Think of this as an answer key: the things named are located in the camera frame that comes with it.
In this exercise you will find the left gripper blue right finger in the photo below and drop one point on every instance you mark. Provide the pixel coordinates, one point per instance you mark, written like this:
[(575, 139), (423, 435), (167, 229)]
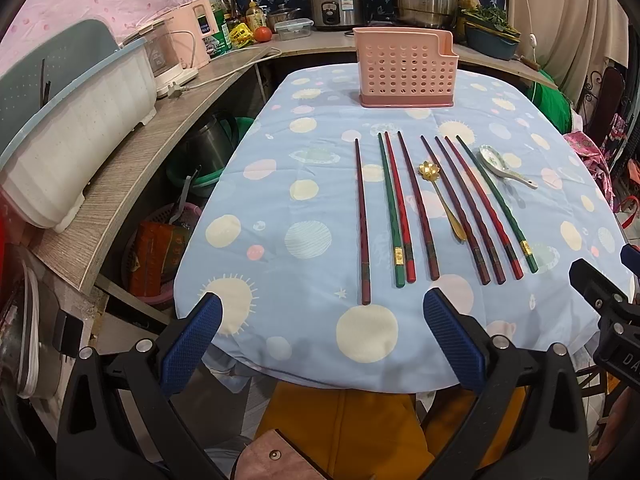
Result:
[(459, 339)]

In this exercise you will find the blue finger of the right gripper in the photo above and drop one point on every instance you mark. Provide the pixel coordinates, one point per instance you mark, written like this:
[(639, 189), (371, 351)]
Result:
[(630, 257)]

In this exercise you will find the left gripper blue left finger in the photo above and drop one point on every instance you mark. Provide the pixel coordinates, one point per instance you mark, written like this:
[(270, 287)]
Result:
[(184, 343)]

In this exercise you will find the dark maroon chopstick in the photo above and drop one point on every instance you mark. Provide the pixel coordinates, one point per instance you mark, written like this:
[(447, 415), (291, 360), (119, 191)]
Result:
[(454, 204), (430, 251), (481, 226)]

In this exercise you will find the dark red chopstick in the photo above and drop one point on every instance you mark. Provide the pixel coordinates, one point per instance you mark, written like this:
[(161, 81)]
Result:
[(363, 232)]

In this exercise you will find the green chopstick gold band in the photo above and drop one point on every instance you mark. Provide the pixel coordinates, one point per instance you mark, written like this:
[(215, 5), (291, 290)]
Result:
[(398, 254)]

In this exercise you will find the orange trousers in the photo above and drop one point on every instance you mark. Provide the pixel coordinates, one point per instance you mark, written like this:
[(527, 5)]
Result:
[(350, 434)]

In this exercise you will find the green plastic basin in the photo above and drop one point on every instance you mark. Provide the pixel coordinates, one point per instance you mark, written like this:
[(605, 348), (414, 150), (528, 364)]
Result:
[(205, 152)]

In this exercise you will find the blue planet pattern tablecloth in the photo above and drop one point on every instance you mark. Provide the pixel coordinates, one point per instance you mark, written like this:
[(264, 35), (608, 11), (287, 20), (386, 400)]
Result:
[(332, 220)]

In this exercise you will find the gold flower spoon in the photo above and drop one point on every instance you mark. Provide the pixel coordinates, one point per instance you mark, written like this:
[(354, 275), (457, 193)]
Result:
[(430, 172)]

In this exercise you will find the beige hanging curtain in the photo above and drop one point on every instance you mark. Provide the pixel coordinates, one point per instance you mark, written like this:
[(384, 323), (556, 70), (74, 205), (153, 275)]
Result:
[(569, 39)]

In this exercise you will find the white dish drainer box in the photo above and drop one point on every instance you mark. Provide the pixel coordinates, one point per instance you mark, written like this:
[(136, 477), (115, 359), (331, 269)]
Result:
[(64, 108)]

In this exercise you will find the blue basin with greens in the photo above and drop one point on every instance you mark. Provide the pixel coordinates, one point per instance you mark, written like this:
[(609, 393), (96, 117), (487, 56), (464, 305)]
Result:
[(487, 30)]

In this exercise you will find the white blender jug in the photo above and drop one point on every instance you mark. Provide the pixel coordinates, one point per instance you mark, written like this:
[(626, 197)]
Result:
[(168, 69)]

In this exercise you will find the green tin can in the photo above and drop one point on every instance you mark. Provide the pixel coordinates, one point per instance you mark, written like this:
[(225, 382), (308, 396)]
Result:
[(219, 42)]

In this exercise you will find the pink perforated utensil basket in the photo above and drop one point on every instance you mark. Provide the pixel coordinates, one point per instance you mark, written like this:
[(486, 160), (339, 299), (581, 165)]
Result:
[(406, 67)]

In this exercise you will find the yellow snack packet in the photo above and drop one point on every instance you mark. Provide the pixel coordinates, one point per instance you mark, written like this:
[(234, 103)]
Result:
[(241, 36)]

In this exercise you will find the red tomato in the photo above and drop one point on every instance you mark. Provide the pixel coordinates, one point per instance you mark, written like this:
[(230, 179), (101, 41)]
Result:
[(262, 34)]

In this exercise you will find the pink electric kettle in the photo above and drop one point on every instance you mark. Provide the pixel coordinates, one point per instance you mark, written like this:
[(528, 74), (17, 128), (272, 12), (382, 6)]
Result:
[(192, 28)]

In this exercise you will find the yellow oil bottle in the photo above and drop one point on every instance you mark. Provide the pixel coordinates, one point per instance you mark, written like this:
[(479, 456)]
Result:
[(255, 16)]

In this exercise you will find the clear food container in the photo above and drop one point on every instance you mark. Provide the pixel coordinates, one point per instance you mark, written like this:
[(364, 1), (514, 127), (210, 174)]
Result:
[(294, 29)]

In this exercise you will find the small steel lidded pot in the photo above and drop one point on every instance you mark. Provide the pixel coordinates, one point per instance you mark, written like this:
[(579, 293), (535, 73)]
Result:
[(283, 13)]

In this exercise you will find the steel rice cooker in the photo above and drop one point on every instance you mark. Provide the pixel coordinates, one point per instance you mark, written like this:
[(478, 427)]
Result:
[(337, 14)]

